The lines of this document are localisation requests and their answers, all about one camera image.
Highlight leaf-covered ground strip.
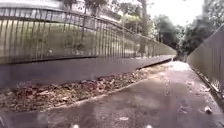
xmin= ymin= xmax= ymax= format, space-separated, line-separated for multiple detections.
xmin=0 ymin=61 xmax=171 ymax=114

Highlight trees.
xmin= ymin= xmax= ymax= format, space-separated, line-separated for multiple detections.
xmin=63 ymin=0 xmax=224 ymax=58

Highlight grey paved path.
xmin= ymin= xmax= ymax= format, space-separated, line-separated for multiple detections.
xmin=0 ymin=60 xmax=224 ymax=128

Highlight metal railing on wall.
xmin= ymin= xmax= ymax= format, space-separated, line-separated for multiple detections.
xmin=0 ymin=7 xmax=178 ymax=65

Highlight building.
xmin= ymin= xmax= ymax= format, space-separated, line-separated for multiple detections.
xmin=0 ymin=0 xmax=123 ymax=24

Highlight metal railing beside path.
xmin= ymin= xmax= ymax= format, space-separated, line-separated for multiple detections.
xmin=185 ymin=23 xmax=224 ymax=98

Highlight grey concrete wall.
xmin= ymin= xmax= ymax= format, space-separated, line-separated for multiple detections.
xmin=0 ymin=54 xmax=177 ymax=90

